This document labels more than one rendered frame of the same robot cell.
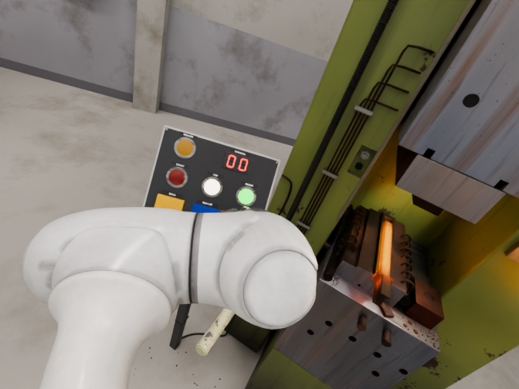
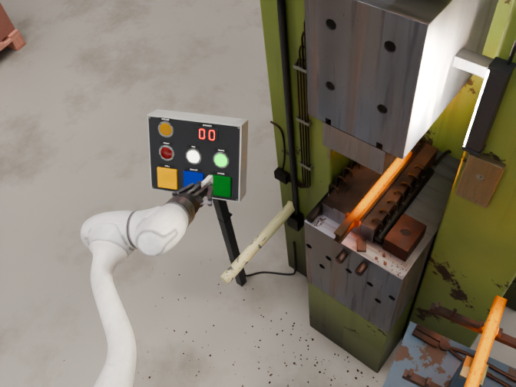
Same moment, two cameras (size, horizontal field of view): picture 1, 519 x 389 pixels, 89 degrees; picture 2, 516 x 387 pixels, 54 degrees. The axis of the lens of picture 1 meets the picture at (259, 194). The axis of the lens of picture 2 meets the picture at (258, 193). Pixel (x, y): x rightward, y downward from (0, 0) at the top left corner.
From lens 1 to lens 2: 1.13 m
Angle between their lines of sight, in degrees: 30
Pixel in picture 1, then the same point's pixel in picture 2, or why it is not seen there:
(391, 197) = not seen: hidden behind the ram
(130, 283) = (107, 243)
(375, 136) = not seen: hidden behind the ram
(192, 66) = not seen: outside the picture
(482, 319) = (475, 251)
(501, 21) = (316, 36)
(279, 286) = (147, 243)
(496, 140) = (358, 114)
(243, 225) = (142, 219)
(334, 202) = (319, 145)
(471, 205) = (372, 160)
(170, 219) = (120, 218)
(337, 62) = (268, 28)
